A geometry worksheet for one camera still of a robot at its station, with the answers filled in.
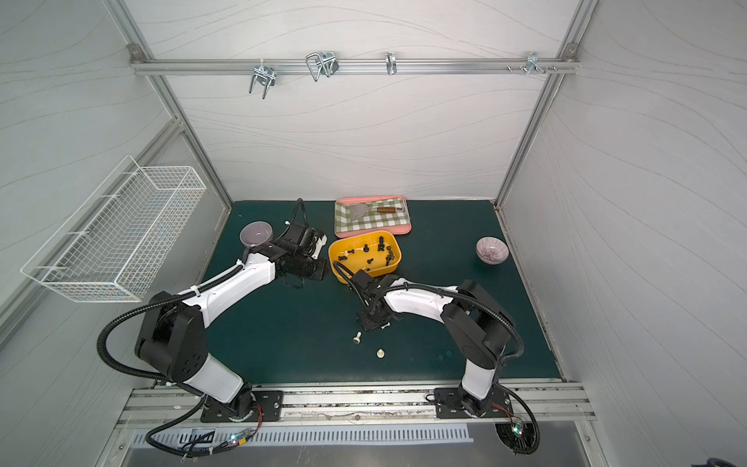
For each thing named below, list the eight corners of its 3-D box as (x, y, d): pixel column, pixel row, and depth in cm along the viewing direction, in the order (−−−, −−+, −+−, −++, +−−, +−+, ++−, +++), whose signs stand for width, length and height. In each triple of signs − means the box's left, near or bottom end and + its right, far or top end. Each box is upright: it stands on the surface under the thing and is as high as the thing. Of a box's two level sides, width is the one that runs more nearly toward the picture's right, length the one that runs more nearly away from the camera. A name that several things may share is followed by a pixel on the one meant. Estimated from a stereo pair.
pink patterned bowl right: (477, 267, 102) (481, 259, 99) (471, 244, 109) (475, 235, 105) (507, 267, 103) (512, 259, 99) (499, 244, 109) (504, 235, 105)
